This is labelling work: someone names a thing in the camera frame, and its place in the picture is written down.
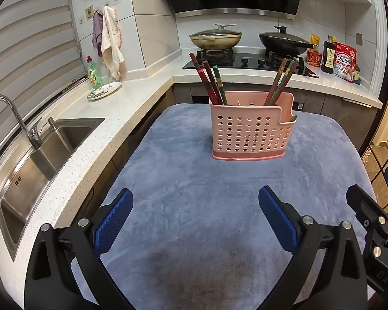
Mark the pink perforated utensil basket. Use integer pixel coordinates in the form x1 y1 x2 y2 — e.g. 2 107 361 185
209 91 297 161

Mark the bundle of chopsticks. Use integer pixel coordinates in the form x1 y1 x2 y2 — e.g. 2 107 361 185
268 60 297 107

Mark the glass wok lid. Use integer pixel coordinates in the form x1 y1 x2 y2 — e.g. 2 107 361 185
190 23 243 38

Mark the black wok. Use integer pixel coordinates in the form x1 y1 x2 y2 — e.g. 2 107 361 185
259 35 319 56

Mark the black gas stove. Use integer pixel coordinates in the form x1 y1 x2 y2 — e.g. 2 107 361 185
182 49 320 79

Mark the black wok lid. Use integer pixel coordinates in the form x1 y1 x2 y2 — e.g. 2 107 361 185
259 26 311 43

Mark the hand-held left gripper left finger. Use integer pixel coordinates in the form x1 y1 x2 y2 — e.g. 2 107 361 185
24 188 134 310

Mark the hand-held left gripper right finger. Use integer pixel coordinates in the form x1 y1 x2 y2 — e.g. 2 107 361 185
258 185 368 310

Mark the dark soy sauce bottle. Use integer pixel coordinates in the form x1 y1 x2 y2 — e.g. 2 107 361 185
321 40 338 74

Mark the dark red chopstick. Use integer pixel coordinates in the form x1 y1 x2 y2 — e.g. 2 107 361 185
189 52 218 105

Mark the green chopstick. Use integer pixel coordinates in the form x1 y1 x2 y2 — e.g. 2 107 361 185
212 65 229 106

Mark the steel sink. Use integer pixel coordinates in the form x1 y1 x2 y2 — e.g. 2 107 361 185
0 118 106 253

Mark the grey plush blanket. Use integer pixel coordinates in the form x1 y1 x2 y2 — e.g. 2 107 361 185
70 103 377 310

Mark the white plate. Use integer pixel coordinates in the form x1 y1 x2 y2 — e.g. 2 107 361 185
86 81 123 101

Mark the red and white cereal bag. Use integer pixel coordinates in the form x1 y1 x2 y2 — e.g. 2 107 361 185
332 42 357 82

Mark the white hanging towel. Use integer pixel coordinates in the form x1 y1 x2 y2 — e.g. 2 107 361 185
101 5 125 81

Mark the beige wok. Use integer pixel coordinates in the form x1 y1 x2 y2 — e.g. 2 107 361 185
189 32 243 50

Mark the steel faucet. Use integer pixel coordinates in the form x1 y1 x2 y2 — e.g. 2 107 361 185
0 94 43 151

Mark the white window blind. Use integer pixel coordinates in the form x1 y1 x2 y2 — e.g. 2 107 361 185
0 0 85 157

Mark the brown chopstick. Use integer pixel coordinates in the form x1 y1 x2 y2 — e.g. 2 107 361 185
263 58 288 107

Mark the green dish soap bottle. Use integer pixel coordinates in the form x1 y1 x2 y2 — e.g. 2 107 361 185
86 56 103 89

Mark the built-in black oven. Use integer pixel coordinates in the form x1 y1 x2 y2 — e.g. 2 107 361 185
191 94 306 112

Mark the black framed glass door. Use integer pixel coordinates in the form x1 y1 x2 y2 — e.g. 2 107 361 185
362 0 388 221

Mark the purple hanging cloth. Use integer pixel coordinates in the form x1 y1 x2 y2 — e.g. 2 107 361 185
92 11 105 57

